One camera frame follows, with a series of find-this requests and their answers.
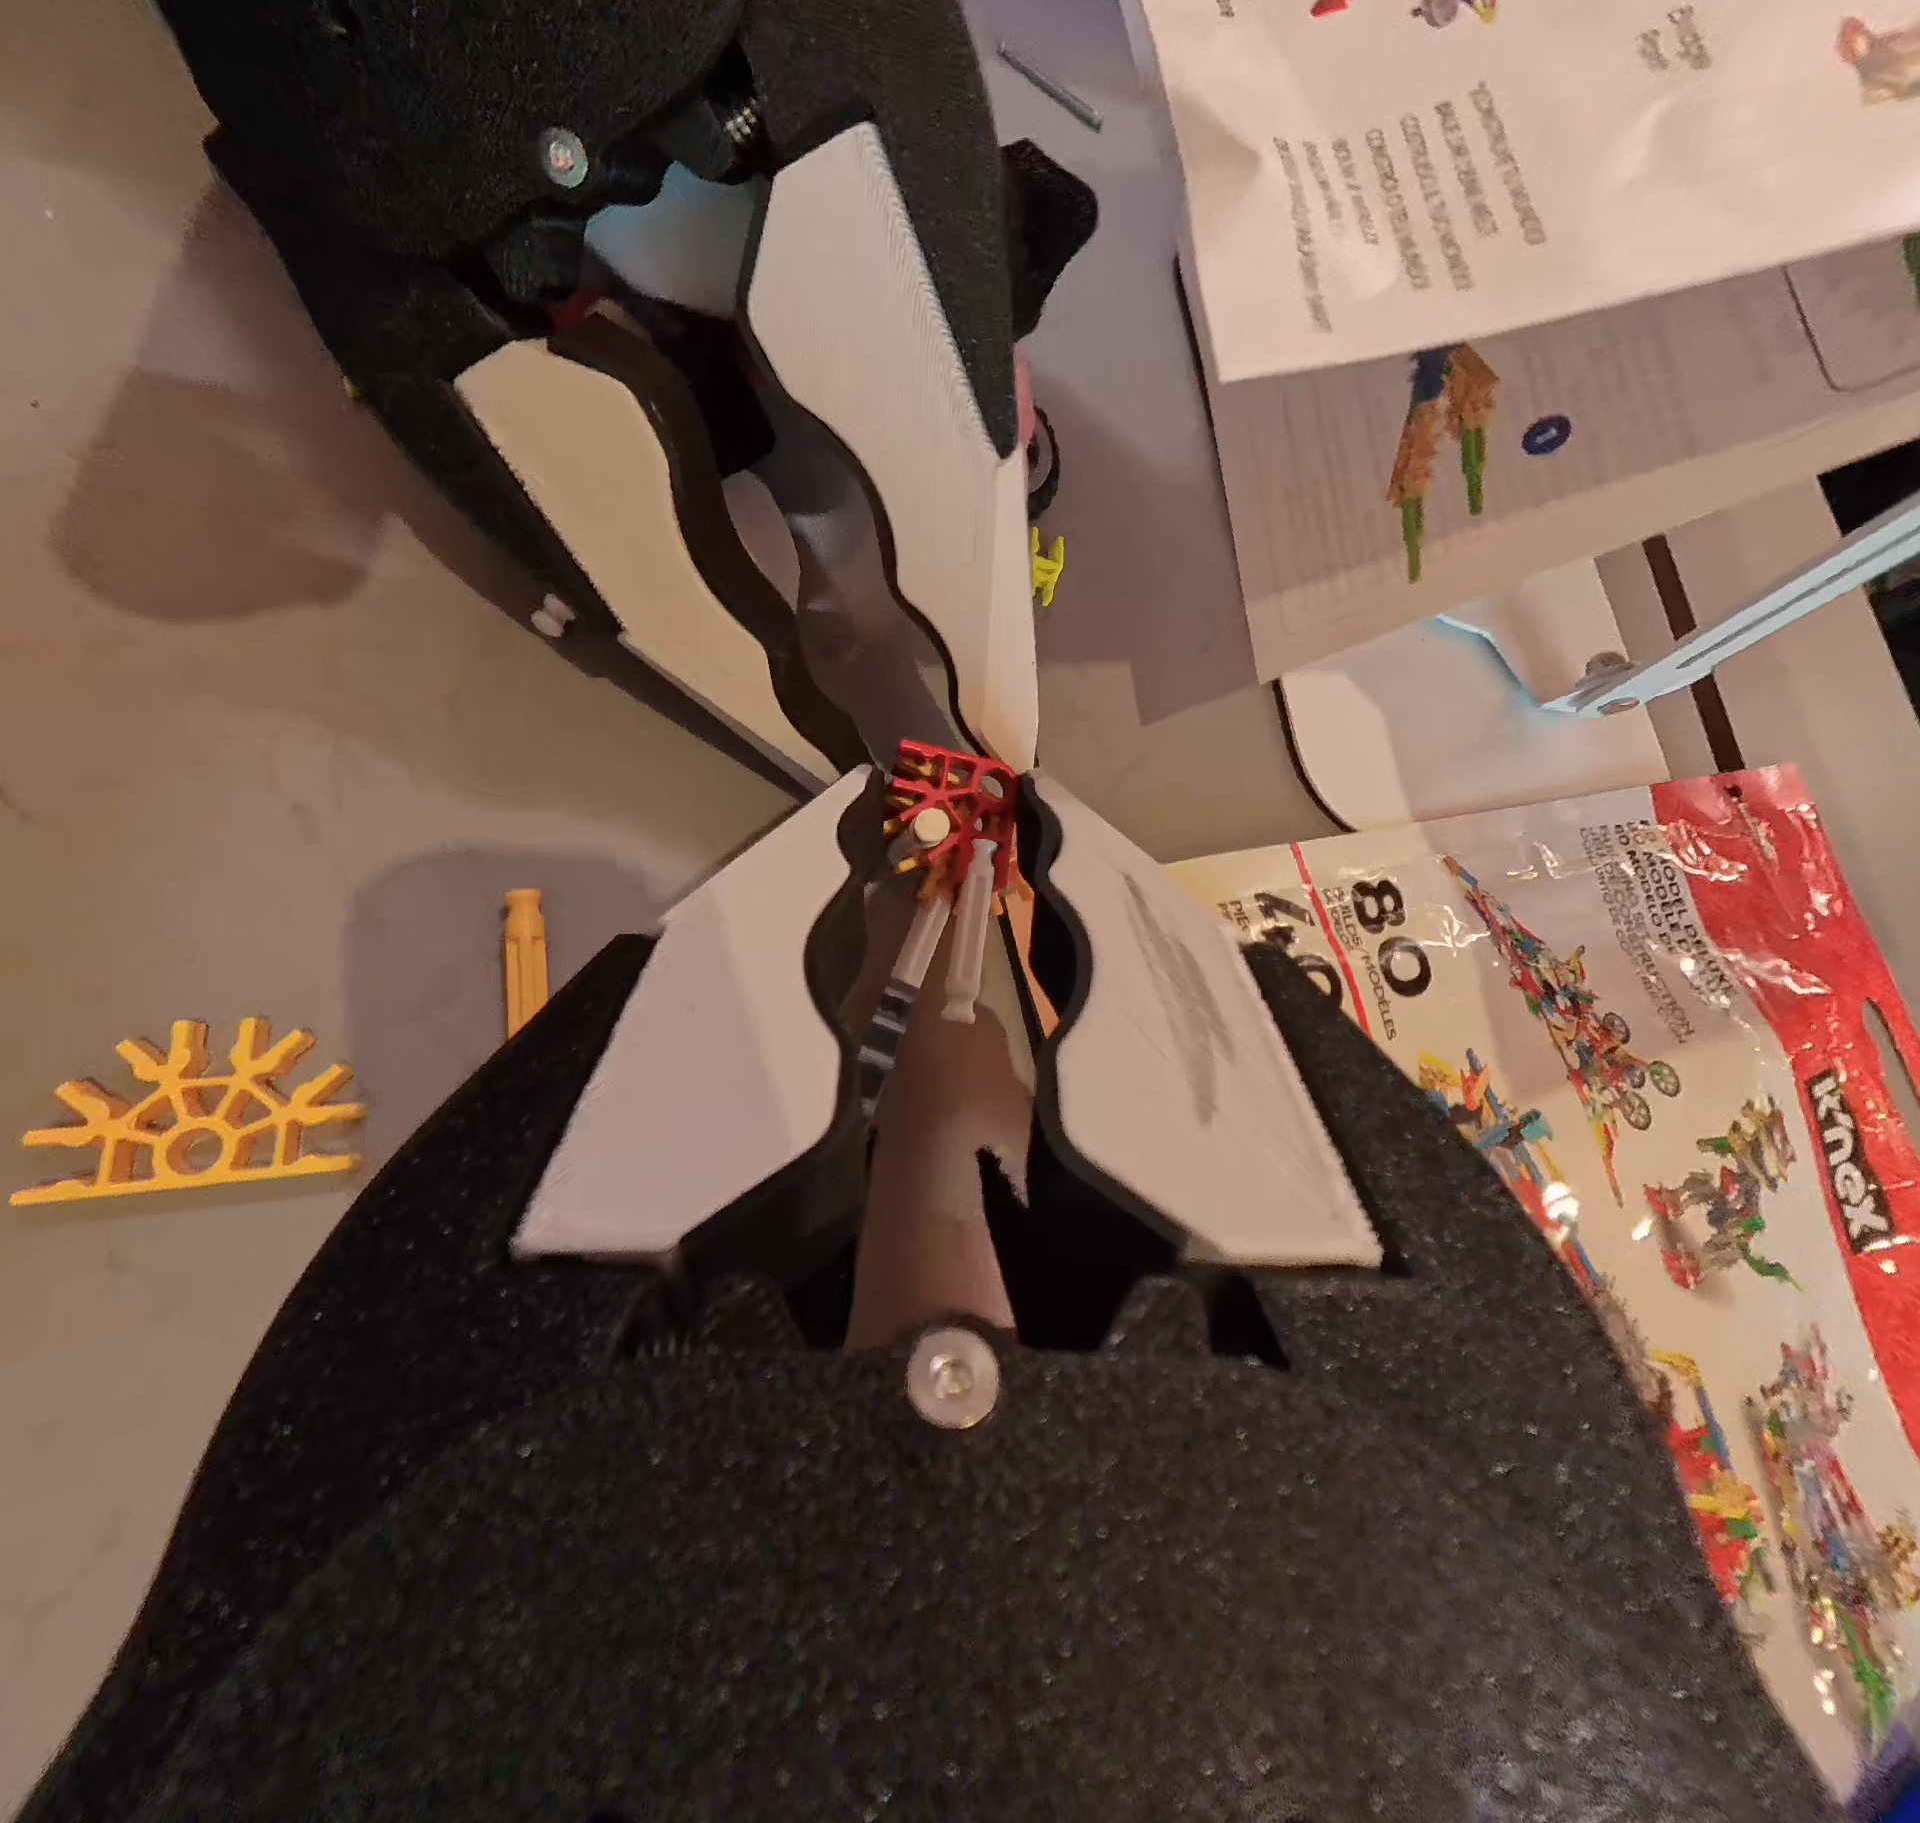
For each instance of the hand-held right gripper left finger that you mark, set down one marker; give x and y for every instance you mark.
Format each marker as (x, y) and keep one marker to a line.
(691, 1089)

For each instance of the blue plastic bin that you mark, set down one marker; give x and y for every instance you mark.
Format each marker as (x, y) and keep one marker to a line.
(1891, 1778)

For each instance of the small black wheel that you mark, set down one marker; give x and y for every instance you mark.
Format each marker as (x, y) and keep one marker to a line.
(1046, 465)

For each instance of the connector assembly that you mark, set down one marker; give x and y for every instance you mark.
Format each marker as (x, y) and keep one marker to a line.
(915, 954)

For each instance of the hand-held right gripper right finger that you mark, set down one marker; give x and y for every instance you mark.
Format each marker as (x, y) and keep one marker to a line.
(1201, 1103)

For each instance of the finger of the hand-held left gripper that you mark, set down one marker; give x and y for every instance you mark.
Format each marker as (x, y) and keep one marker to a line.
(600, 474)
(901, 354)

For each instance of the small yellow clip connector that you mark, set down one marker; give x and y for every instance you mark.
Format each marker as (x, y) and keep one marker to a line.
(1046, 571)

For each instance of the short white spacer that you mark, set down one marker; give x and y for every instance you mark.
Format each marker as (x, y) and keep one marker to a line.
(550, 612)

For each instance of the white book stand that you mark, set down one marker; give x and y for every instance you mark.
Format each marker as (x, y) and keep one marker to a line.
(1425, 744)

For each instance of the colourful toy packaging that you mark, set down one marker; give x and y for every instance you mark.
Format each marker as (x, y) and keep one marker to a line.
(1726, 1103)

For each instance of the thin dark rod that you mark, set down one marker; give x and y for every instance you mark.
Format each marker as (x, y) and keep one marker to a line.
(1051, 86)

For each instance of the white rod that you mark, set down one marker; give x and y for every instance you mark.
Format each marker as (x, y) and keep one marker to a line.
(967, 939)

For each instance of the red connector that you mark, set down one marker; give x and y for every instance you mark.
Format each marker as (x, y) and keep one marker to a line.
(960, 789)

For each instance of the building instruction sheet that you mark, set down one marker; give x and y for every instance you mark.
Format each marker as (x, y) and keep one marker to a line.
(1425, 128)

